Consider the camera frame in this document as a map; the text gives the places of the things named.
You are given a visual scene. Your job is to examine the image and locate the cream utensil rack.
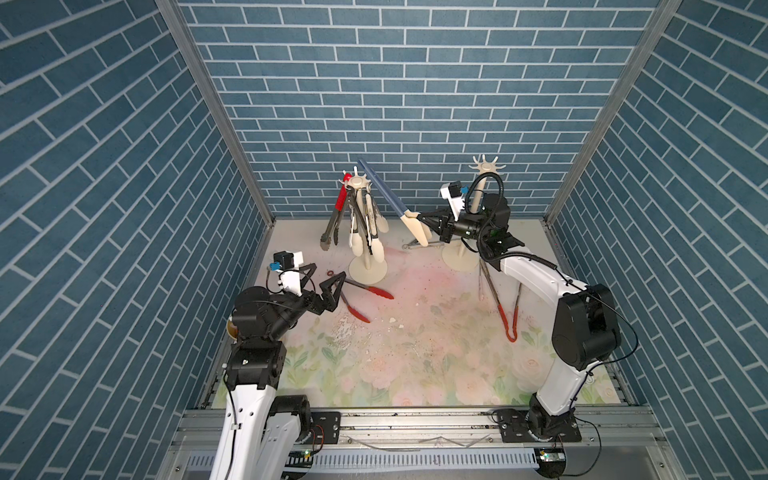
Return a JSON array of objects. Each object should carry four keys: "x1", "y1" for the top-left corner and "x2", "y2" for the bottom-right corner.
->
[
  {"x1": 441, "y1": 154, "x2": 505, "y2": 273},
  {"x1": 344, "y1": 167, "x2": 389, "y2": 285}
]

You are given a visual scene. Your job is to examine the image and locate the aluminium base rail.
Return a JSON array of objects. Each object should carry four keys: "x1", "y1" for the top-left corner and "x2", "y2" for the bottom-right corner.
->
[{"x1": 155, "y1": 404, "x2": 688, "y2": 480}]

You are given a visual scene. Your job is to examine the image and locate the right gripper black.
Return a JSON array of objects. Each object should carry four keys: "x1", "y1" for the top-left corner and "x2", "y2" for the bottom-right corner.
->
[{"x1": 420, "y1": 211, "x2": 490, "y2": 248}]

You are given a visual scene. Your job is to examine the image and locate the aluminium corner post left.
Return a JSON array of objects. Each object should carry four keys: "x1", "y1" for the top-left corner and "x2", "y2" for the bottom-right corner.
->
[{"x1": 156, "y1": 0, "x2": 275, "y2": 228}]

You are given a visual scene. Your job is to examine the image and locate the red ring steel tongs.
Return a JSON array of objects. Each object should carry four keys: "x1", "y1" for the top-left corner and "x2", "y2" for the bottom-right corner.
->
[{"x1": 320, "y1": 172, "x2": 352, "y2": 251}]

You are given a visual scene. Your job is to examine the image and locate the black silicone tongs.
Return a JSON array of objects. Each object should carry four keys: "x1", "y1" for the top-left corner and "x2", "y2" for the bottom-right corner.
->
[{"x1": 347, "y1": 187, "x2": 372, "y2": 255}]

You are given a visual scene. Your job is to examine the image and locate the steel tongs red handles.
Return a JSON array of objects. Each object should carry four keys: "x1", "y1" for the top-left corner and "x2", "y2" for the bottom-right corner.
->
[{"x1": 478, "y1": 261, "x2": 522, "y2": 343}]

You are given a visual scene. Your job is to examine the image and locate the red tip grey tongs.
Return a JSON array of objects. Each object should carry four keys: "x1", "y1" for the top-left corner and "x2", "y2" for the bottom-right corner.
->
[{"x1": 341, "y1": 275, "x2": 395, "y2": 324}]

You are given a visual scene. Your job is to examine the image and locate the aluminium corner post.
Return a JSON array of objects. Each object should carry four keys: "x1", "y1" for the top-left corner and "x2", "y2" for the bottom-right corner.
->
[
  {"x1": 156, "y1": 0, "x2": 275, "y2": 228},
  {"x1": 543, "y1": 0, "x2": 682, "y2": 227}
]

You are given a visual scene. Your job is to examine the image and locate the blue wooden tip tongs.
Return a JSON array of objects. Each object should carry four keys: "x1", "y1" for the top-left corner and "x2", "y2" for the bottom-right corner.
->
[{"x1": 357, "y1": 158, "x2": 431, "y2": 245}]

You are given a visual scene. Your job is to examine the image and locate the aluminium corner post right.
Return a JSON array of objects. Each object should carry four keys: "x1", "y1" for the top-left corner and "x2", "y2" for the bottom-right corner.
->
[{"x1": 543, "y1": 0, "x2": 682, "y2": 227}]

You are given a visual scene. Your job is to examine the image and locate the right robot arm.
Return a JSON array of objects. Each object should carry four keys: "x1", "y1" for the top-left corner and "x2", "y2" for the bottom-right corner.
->
[{"x1": 321, "y1": 172, "x2": 623, "y2": 442}]

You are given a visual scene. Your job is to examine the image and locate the cream silicone steel tongs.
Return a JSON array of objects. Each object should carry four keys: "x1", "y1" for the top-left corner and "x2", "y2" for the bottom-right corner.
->
[{"x1": 364, "y1": 192, "x2": 385, "y2": 263}]

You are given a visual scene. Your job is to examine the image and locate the cream utensil rack left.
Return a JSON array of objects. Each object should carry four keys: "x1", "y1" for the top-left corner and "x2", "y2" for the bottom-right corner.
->
[{"x1": 344, "y1": 167, "x2": 389, "y2": 285}]

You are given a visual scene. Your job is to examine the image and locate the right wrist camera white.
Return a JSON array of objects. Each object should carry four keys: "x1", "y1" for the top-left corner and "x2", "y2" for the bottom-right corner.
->
[{"x1": 440, "y1": 181, "x2": 468, "y2": 221}]

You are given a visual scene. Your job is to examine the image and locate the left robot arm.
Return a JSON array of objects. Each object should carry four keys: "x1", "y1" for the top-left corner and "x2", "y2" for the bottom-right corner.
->
[{"x1": 210, "y1": 263, "x2": 346, "y2": 479}]

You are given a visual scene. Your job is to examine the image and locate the cream utensil rack right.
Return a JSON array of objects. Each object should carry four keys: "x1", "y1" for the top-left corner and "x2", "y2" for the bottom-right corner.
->
[{"x1": 441, "y1": 154, "x2": 505, "y2": 273}]

